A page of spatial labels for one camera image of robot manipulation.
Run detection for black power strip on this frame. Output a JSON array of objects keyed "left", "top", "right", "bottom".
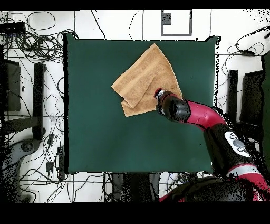
[{"left": 56, "top": 145, "right": 66, "bottom": 181}]

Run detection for flat black box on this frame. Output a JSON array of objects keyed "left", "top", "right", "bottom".
[{"left": 0, "top": 21, "right": 26, "bottom": 34}]

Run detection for dark green table cloth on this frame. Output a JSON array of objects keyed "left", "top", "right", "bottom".
[{"left": 63, "top": 32, "right": 221, "bottom": 175}]

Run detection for black upright stand bar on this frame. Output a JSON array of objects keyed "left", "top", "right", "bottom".
[
  {"left": 227, "top": 69, "right": 239, "bottom": 124},
  {"left": 32, "top": 62, "right": 46, "bottom": 141}
]

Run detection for tangled black cable bundle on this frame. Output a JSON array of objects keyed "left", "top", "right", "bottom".
[{"left": 2, "top": 28, "right": 79, "bottom": 64}]

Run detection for long black floor cable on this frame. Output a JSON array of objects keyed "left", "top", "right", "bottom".
[
  {"left": 128, "top": 9, "right": 140, "bottom": 41},
  {"left": 91, "top": 10, "right": 107, "bottom": 41}
]

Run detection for tan terry towel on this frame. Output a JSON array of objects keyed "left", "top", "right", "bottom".
[{"left": 111, "top": 43, "right": 184, "bottom": 117}]

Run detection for grey square floor frame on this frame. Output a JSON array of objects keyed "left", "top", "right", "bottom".
[{"left": 160, "top": 9, "right": 192, "bottom": 37}]

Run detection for large black case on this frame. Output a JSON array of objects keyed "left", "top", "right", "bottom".
[
  {"left": 239, "top": 70, "right": 266, "bottom": 127},
  {"left": 0, "top": 58, "right": 21, "bottom": 113}
]

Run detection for grey office chair base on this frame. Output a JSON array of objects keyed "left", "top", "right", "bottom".
[{"left": 0, "top": 138, "right": 41, "bottom": 202}]

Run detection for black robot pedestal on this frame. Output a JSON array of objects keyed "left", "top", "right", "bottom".
[{"left": 110, "top": 172, "right": 162, "bottom": 202}]

